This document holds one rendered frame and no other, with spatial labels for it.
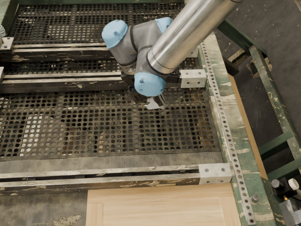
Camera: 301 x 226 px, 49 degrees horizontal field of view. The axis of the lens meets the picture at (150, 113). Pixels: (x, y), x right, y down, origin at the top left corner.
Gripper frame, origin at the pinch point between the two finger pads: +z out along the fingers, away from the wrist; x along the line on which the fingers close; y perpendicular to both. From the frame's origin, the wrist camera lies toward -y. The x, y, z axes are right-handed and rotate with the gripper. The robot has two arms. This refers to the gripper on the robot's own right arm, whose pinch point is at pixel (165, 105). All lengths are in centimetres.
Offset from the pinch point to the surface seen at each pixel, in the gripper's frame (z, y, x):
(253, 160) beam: 43.0, -22.5, 4.7
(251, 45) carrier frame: 102, -50, -128
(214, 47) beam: 42, -22, -69
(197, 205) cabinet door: 36.3, 2.4, 20.7
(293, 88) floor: 114, -65, -84
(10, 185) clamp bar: 3, 64, 11
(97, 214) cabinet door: 20.9, 37.0, 21.8
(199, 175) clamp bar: 31.6, -1.3, 11.1
